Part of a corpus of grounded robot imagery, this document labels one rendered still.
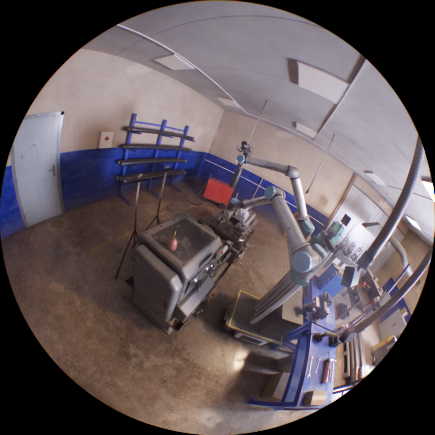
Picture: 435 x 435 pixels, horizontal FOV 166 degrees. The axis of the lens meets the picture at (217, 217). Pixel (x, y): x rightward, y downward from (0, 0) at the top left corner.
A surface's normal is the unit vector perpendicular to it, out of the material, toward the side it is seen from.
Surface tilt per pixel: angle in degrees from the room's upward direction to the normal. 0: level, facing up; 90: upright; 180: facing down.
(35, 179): 90
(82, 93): 90
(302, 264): 92
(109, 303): 0
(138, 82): 90
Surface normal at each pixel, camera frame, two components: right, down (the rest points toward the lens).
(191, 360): 0.35, -0.81
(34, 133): 0.82, 0.51
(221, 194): -0.15, 0.45
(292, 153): -0.46, 0.29
